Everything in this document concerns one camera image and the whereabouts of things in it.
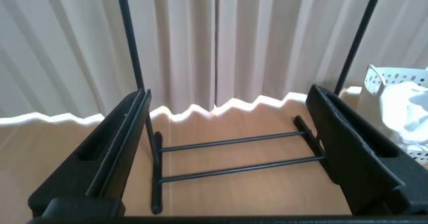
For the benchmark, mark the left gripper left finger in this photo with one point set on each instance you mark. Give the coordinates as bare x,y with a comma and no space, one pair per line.
60,197

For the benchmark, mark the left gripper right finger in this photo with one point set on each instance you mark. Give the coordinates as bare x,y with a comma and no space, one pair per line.
368,184

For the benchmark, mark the white printed t-shirt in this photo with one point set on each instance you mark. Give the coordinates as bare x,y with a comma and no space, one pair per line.
401,110

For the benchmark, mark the white laundry basket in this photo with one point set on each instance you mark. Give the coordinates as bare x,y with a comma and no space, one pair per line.
371,100

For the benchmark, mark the black clothes rack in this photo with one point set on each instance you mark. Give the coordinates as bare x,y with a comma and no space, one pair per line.
156,190

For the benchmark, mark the beige curtain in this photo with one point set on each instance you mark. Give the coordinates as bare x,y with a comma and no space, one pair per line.
67,50

